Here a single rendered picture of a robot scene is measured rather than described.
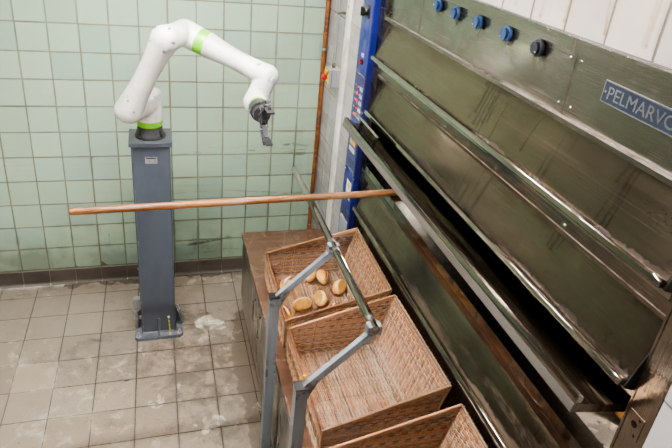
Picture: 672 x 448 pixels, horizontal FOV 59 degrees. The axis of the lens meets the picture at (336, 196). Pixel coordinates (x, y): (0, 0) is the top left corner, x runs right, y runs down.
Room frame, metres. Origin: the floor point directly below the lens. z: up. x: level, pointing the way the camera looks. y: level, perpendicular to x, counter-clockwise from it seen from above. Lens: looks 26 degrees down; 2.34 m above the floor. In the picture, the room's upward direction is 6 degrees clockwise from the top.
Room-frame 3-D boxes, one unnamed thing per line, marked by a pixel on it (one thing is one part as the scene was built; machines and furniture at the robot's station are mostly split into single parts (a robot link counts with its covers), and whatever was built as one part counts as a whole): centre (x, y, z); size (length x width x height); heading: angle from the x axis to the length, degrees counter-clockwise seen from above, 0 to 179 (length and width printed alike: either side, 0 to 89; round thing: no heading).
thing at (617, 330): (1.86, -0.42, 1.54); 1.79 x 0.11 x 0.19; 18
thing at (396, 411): (1.77, -0.17, 0.72); 0.56 x 0.49 x 0.28; 19
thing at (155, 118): (2.74, 0.97, 1.36); 0.16 x 0.13 x 0.19; 167
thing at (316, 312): (2.33, 0.02, 0.72); 0.56 x 0.49 x 0.28; 17
